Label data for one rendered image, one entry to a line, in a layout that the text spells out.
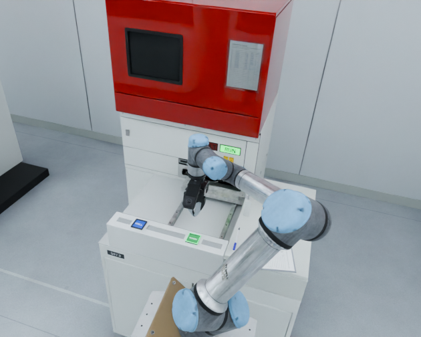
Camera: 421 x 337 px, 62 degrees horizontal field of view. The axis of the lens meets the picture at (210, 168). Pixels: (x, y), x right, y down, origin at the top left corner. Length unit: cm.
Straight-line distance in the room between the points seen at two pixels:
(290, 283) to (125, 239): 75
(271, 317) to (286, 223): 89
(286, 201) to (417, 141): 272
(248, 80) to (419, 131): 212
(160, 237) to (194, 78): 77
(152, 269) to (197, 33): 111
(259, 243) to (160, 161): 128
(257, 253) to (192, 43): 108
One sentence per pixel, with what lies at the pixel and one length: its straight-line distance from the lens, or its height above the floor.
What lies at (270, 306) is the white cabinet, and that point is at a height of 72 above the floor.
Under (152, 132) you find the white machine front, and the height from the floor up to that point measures 111.
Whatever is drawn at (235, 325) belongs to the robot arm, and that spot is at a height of 107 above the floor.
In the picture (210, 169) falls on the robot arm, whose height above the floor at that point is 142.
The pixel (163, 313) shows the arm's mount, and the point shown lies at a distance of 127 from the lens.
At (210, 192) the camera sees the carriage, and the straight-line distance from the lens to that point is 195.
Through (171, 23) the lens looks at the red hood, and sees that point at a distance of 175.
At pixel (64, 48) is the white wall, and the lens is 412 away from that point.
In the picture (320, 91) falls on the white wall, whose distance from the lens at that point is 330.
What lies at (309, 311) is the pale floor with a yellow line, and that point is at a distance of 263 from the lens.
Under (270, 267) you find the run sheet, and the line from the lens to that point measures 149.
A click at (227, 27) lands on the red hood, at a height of 174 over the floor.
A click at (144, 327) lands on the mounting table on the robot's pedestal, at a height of 82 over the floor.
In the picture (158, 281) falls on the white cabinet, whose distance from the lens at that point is 179.
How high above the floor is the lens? 206
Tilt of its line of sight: 33 degrees down
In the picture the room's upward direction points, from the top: 4 degrees clockwise
